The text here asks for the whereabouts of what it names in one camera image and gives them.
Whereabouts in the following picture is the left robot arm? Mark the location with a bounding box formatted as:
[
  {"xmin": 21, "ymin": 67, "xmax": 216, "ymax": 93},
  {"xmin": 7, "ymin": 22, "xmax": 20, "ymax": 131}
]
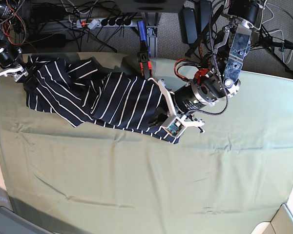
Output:
[{"xmin": 148, "ymin": 0, "xmax": 267, "ymax": 138}]

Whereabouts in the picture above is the blue orange centre clamp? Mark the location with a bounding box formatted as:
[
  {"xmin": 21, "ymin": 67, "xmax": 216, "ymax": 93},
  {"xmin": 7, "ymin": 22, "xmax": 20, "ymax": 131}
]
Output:
[{"xmin": 137, "ymin": 20, "xmax": 152, "ymax": 79}]

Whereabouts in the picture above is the black power adapter brick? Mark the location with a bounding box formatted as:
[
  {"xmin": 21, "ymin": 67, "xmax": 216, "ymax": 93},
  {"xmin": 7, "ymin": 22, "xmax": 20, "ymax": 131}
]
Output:
[{"xmin": 178, "ymin": 7, "xmax": 197, "ymax": 45}]

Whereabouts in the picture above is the white power strip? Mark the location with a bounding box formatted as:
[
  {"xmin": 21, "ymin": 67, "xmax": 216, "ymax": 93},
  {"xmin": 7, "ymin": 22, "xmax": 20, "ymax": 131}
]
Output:
[{"xmin": 73, "ymin": 17, "xmax": 137, "ymax": 30}]

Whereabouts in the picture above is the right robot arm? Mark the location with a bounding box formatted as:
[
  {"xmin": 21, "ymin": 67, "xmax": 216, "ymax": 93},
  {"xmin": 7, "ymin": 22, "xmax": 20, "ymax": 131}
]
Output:
[{"xmin": 0, "ymin": 0, "xmax": 38, "ymax": 92}]

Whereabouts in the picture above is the black box on floor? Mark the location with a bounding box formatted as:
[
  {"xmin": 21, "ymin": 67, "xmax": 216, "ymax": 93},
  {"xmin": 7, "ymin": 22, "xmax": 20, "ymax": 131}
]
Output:
[{"xmin": 27, "ymin": 34, "xmax": 66, "ymax": 48}]

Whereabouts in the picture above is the light green table cloth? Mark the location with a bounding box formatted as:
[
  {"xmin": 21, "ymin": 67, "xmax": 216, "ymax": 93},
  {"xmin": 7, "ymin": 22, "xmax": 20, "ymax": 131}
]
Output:
[{"xmin": 0, "ymin": 51, "xmax": 293, "ymax": 234}]

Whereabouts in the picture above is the black tripod stand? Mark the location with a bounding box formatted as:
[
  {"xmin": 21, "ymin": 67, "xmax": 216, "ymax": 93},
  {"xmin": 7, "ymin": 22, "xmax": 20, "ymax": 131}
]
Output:
[{"xmin": 249, "ymin": 0, "xmax": 293, "ymax": 81}]

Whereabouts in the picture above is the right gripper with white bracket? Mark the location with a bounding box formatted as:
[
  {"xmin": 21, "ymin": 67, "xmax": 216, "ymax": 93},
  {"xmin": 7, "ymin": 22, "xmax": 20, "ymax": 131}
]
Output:
[{"xmin": 0, "ymin": 46, "xmax": 38, "ymax": 94}]

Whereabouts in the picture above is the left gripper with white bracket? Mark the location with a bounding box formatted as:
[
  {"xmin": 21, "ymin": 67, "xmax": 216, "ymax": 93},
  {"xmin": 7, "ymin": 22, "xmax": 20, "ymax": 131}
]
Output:
[{"xmin": 148, "ymin": 77, "xmax": 205, "ymax": 137}]

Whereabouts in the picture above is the grey aluminium frame post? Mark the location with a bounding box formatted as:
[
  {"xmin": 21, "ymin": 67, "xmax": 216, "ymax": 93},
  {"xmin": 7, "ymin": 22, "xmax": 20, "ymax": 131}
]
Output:
[{"xmin": 141, "ymin": 12, "xmax": 162, "ymax": 58}]

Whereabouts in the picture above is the navy white striped T-shirt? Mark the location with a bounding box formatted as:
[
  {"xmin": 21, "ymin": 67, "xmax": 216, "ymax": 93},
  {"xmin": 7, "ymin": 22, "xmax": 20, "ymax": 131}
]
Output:
[{"xmin": 25, "ymin": 56, "xmax": 178, "ymax": 144}]

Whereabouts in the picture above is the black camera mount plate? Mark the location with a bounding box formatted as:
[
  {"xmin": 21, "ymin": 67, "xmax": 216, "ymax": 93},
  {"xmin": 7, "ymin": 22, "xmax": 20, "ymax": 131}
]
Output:
[{"xmin": 115, "ymin": 0, "xmax": 186, "ymax": 13}]

